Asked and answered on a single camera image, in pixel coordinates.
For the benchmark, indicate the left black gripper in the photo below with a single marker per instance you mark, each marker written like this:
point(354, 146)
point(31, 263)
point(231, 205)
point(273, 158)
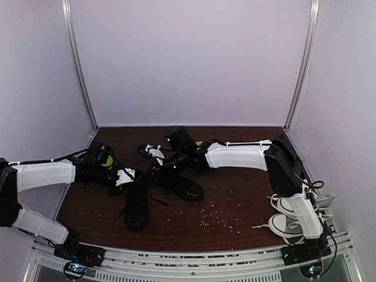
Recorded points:
point(117, 191)

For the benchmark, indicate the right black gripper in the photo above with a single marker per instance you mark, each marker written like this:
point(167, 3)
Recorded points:
point(158, 173)

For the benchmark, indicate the black sneaker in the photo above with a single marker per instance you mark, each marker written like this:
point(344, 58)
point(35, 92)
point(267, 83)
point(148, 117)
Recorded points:
point(136, 210)
point(185, 188)

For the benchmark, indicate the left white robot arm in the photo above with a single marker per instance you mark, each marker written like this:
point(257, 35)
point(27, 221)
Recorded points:
point(21, 176)

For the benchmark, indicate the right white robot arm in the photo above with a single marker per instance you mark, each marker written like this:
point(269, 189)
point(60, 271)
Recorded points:
point(277, 157)

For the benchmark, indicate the green plate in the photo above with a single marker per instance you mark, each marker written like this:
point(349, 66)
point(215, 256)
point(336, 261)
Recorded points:
point(109, 163)

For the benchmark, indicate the grey sneaker front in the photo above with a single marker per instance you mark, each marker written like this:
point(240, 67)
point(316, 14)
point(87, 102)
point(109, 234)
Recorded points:
point(306, 228)

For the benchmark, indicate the grey sneaker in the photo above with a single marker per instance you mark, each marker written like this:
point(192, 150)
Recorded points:
point(306, 228)
point(314, 203)

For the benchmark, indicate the grey sneaker rear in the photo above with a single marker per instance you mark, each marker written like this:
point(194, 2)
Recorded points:
point(314, 203)

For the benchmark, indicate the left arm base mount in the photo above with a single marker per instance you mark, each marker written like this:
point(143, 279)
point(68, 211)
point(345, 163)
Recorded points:
point(79, 259)

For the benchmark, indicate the aluminium front rail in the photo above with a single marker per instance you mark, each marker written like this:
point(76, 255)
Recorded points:
point(261, 264)

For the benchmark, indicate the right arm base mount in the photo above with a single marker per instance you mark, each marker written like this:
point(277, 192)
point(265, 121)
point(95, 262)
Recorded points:
point(307, 256)

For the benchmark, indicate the left aluminium frame post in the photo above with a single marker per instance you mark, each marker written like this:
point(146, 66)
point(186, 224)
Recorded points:
point(67, 14)

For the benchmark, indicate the aluminium frame post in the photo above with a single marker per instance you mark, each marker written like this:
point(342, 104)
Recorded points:
point(307, 55)
point(67, 14)

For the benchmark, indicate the right aluminium frame post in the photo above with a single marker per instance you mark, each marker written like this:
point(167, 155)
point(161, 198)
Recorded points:
point(307, 55)

